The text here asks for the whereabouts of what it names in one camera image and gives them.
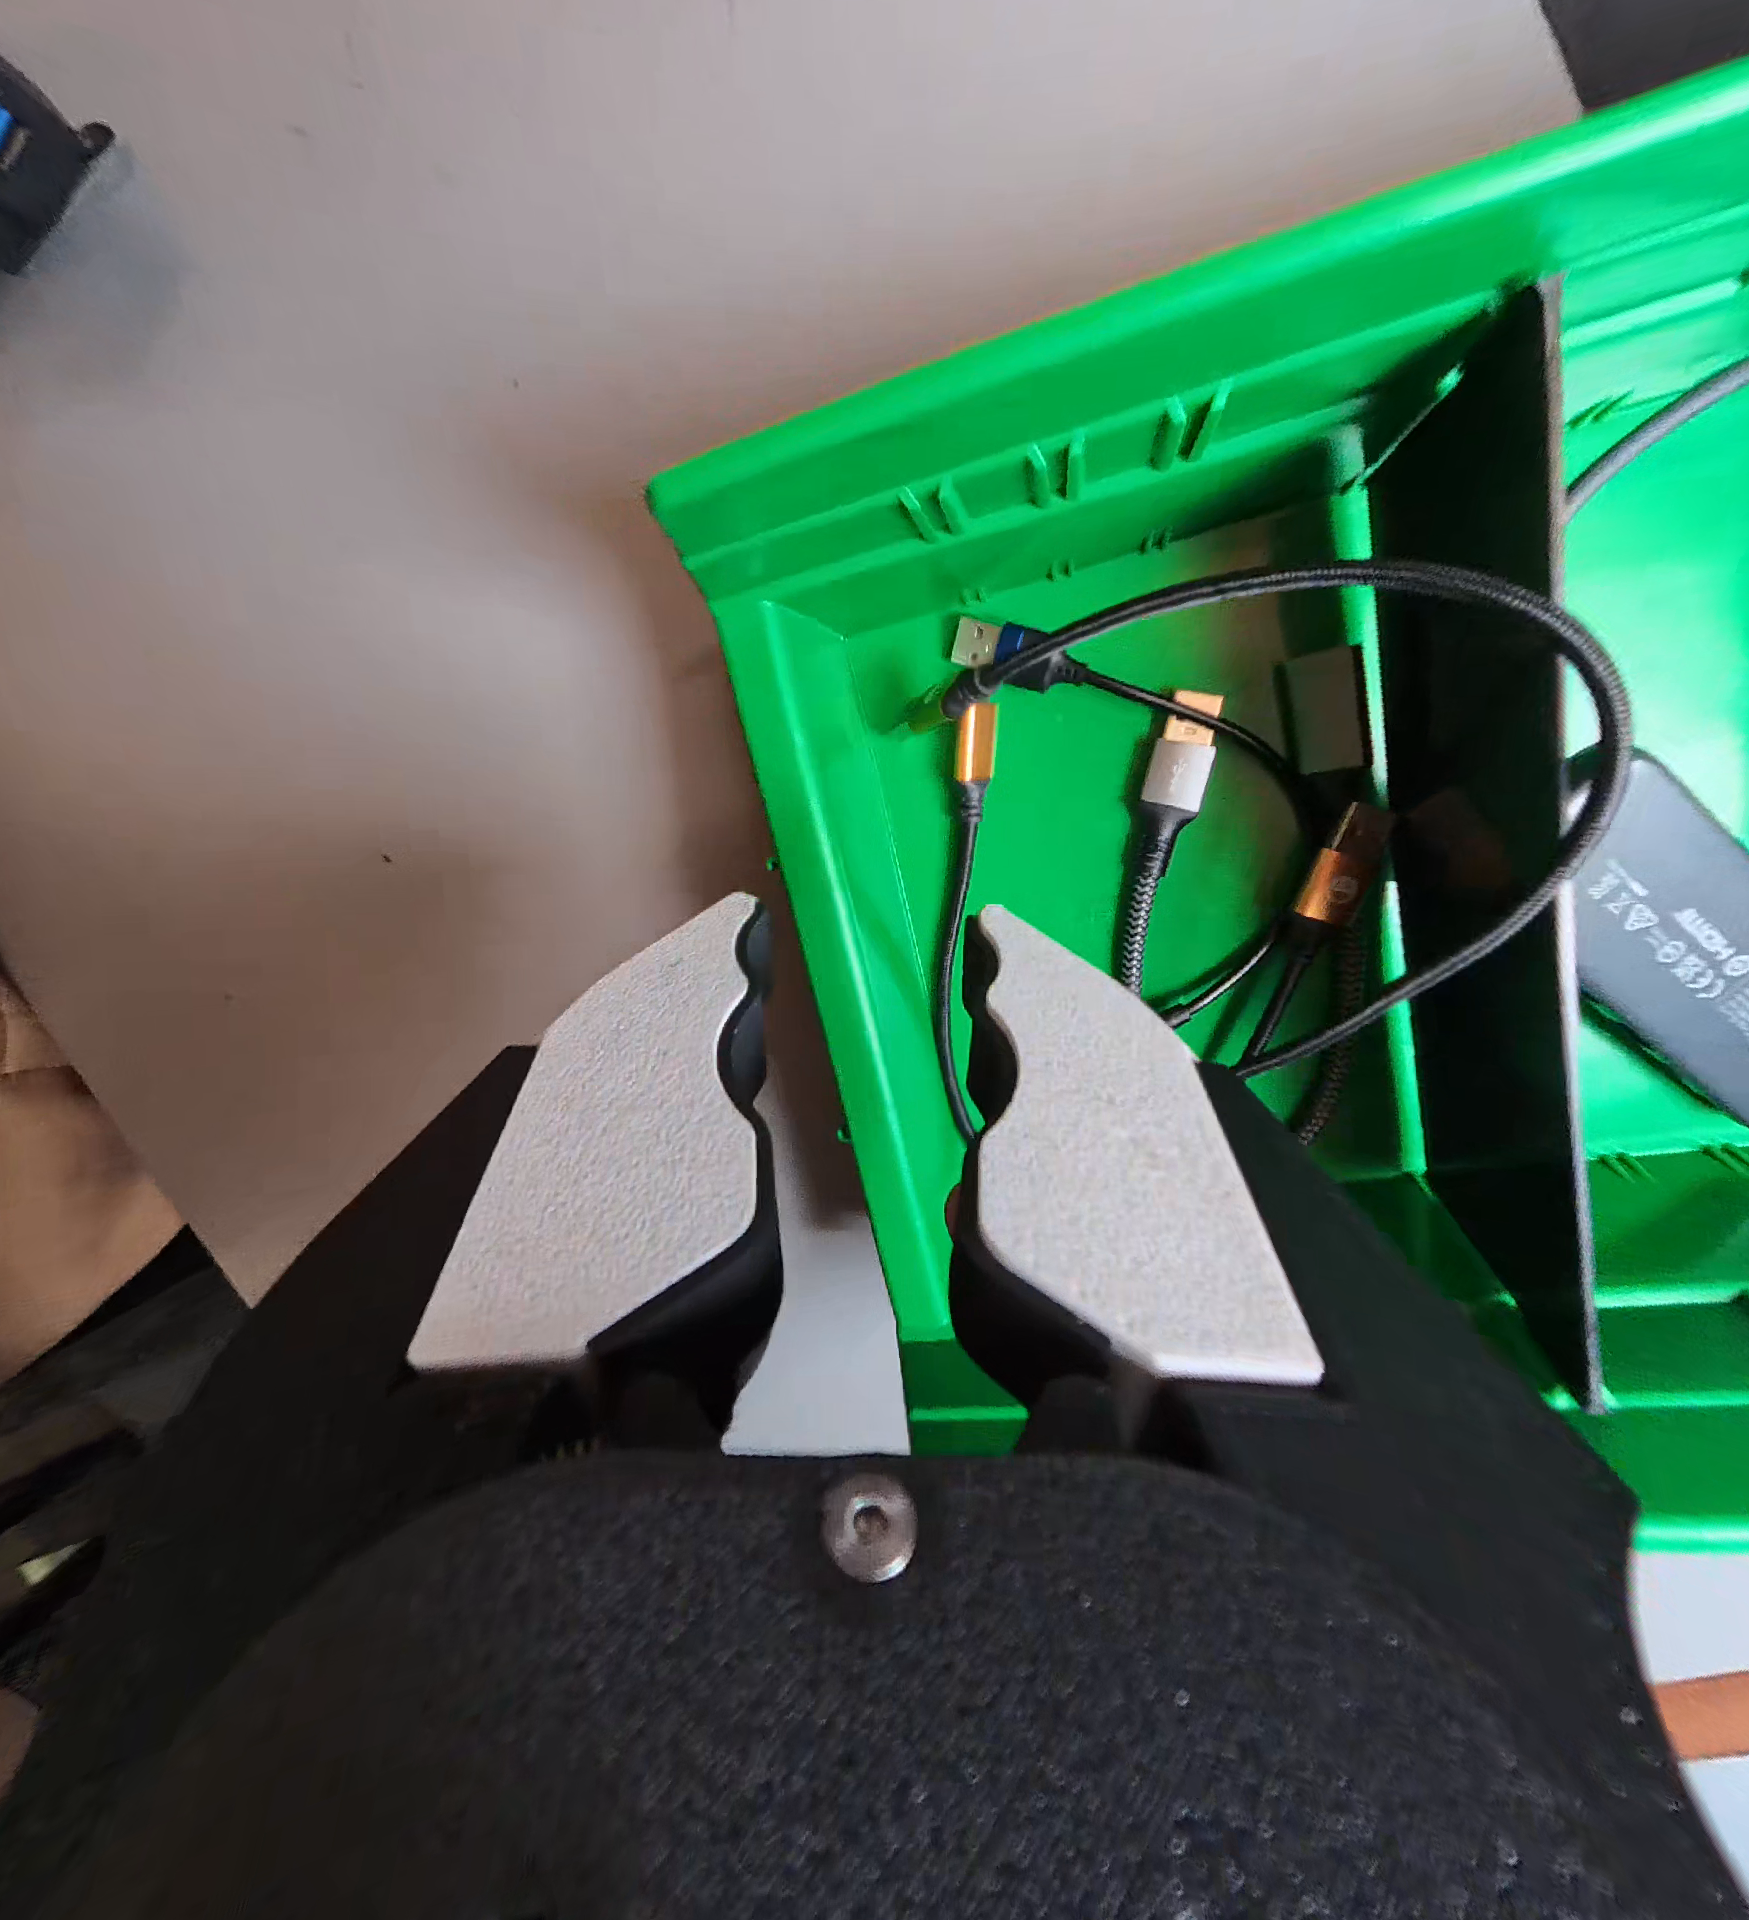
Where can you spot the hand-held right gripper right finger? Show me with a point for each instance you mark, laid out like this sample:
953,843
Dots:
1129,1199

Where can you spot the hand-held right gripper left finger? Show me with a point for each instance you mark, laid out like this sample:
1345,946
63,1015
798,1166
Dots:
623,1170

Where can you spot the green plastic bin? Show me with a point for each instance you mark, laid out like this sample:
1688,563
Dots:
817,748

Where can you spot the black multi-port usb hub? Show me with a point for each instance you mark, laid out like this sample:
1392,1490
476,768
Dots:
39,179

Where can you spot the black divider of green bin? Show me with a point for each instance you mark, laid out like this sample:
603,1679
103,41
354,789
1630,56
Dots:
1491,1049

